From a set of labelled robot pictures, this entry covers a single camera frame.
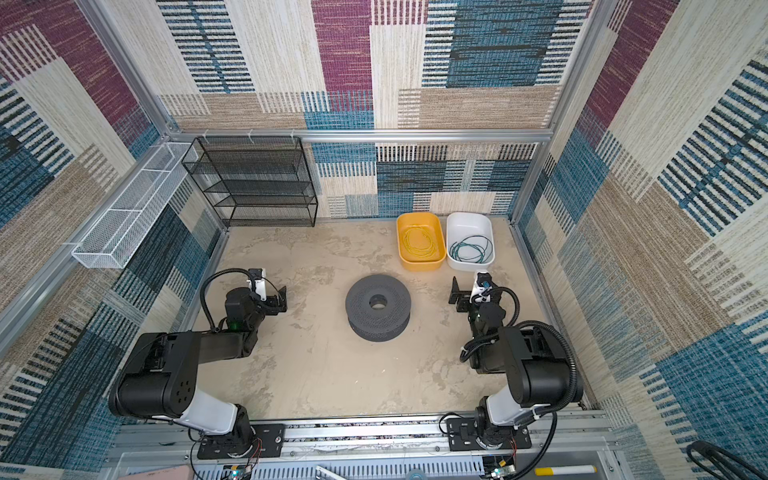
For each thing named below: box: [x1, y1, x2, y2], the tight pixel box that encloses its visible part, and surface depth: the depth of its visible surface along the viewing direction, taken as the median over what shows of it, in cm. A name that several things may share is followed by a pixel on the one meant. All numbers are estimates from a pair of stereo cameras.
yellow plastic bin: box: [396, 212, 447, 272], surface depth 114 cm
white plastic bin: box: [446, 212, 495, 270], surface depth 114 cm
